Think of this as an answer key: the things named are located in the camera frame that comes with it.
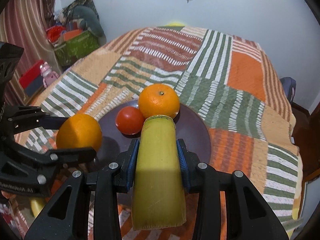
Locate grey green plush cushion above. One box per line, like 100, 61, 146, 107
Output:
58, 0, 105, 37

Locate red and black box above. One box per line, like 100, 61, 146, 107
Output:
19, 60, 44, 97

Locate blue chair back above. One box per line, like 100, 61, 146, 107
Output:
280, 77, 296, 104

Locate large orange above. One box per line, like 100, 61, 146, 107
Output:
56, 114, 103, 152
138, 83, 180, 119

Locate dark purple plate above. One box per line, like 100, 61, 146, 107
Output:
88, 100, 211, 171

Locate striped patchwork bed cover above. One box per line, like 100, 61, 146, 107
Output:
33, 27, 303, 235

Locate pink toy figure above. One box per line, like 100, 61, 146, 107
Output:
40, 62, 59, 88

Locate thick yellow sugarcane piece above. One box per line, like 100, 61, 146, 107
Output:
132, 115, 187, 230

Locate small red tomato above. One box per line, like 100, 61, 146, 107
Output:
115, 106, 144, 135

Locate green storage box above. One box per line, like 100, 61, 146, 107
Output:
54, 31, 100, 67

